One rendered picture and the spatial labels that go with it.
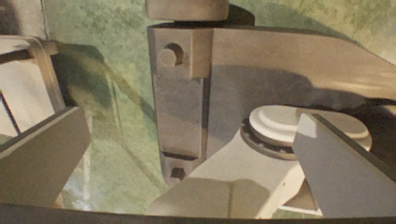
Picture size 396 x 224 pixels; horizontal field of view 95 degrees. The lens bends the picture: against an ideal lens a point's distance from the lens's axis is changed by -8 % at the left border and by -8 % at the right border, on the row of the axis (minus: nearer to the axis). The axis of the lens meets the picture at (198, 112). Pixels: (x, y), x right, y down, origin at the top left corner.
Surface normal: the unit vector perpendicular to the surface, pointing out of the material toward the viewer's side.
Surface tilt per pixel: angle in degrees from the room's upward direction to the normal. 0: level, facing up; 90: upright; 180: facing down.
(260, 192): 90
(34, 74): 0
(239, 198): 90
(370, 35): 0
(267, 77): 0
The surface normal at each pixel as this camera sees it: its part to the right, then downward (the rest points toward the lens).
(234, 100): -0.22, 0.47
